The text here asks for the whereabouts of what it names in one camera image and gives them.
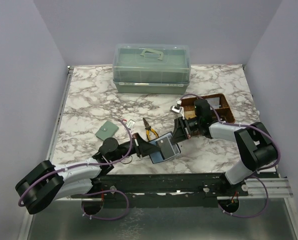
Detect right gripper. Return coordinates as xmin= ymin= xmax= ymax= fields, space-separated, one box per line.
xmin=169 ymin=116 xmax=202 ymax=146

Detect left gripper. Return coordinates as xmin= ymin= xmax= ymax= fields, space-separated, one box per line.
xmin=110 ymin=133 xmax=161 ymax=163

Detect grey credit card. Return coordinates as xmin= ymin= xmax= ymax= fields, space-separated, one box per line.
xmin=156 ymin=137 xmax=175 ymax=161

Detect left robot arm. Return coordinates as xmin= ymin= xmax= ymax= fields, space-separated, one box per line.
xmin=15 ymin=133 xmax=161 ymax=215

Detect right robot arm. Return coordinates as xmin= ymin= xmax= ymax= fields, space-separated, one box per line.
xmin=170 ymin=97 xmax=281 ymax=196

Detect silver card in tray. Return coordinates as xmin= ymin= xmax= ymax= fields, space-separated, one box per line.
xmin=207 ymin=97 xmax=221 ymax=109

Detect yellow black pliers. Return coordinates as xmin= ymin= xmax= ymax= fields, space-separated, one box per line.
xmin=142 ymin=117 xmax=159 ymax=141

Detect green snap wallet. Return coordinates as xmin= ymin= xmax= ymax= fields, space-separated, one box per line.
xmin=95 ymin=120 xmax=119 ymax=141

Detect brown wicker tray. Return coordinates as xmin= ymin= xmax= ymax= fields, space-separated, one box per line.
xmin=181 ymin=93 xmax=236 ymax=136

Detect green plastic storage box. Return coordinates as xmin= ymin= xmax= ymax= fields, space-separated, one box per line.
xmin=112 ymin=44 xmax=191 ymax=95

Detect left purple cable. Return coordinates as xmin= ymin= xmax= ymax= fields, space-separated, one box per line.
xmin=18 ymin=119 xmax=137 ymax=221

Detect purple cable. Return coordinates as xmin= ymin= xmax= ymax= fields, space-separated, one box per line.
xmin=176 ymin=93 xmax=282 ymax=218
xmin=18 ymin=119 xmax=137 ymax=221

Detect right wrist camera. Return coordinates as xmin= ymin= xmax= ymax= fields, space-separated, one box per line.
xmin=170 ymin=104 xmax=184 ymax=118

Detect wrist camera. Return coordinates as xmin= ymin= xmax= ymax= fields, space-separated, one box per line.
xmin=126 ymin=119 xmax=136 ymax=133
xmin=170 ymin=104 xmax=184 ymax=118

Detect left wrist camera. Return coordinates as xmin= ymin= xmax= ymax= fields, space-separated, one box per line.
xmin=126 ymin=119 xmax=136 ymax=133

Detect black mounting rail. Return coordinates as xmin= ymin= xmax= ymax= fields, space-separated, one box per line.
xmin=81 ymin=173 xmax=248 ymax=208

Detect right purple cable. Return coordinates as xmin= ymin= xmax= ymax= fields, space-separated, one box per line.
xmin=176 ymin=93 xmax=282 ymax=218

